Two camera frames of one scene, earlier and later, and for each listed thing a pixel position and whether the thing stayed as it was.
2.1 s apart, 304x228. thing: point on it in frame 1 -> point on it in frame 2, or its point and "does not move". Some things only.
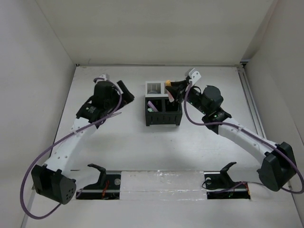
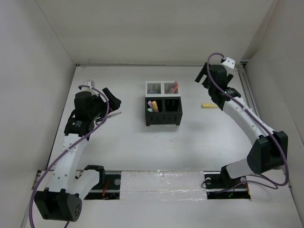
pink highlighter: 152,106 does not move
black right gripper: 177,89 -> 202,72
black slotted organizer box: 169,113 does not move
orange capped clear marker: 168,83 -> 155,106
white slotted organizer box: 156,89 does not move
